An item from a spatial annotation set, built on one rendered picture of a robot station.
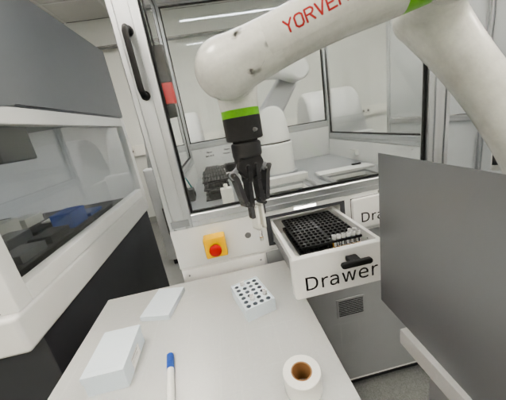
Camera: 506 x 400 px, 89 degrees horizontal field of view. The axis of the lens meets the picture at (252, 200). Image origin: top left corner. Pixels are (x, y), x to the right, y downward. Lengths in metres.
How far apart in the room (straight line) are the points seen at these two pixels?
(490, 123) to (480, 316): 0.38
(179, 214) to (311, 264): 0.46
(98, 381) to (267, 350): 0.35
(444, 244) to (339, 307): 0.72
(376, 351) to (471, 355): 0.87
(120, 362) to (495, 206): 0.71
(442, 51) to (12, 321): 1.12
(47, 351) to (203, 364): 0.49
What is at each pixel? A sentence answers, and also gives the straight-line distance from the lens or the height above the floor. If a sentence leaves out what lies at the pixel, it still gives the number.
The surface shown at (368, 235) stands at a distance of 0.81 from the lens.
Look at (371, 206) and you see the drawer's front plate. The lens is 1.01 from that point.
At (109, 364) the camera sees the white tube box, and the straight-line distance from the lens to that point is 0.71.
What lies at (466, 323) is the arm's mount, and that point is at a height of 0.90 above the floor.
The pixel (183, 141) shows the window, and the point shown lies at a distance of 0.85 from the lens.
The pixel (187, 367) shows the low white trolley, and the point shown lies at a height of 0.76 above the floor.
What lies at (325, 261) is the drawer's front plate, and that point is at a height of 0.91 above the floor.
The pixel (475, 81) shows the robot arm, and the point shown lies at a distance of 0.71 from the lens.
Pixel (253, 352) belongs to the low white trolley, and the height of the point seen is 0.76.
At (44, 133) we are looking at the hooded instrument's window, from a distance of 1.14.
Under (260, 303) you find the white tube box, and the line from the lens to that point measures 0.72.
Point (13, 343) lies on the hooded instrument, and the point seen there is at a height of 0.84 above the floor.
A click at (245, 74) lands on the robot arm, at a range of 0.49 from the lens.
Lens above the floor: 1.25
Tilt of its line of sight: 17 degrees down
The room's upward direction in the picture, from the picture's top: 10 degrees counter-clockwise
